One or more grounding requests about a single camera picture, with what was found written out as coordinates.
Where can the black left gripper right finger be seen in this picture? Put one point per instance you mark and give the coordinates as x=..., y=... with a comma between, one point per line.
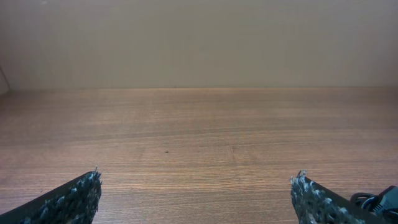
x=314, y=203

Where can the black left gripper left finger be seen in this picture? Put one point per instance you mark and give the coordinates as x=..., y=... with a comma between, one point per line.
x=77, y=201

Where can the black wrist wiring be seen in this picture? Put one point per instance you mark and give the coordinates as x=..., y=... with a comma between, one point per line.
x=377, y=200

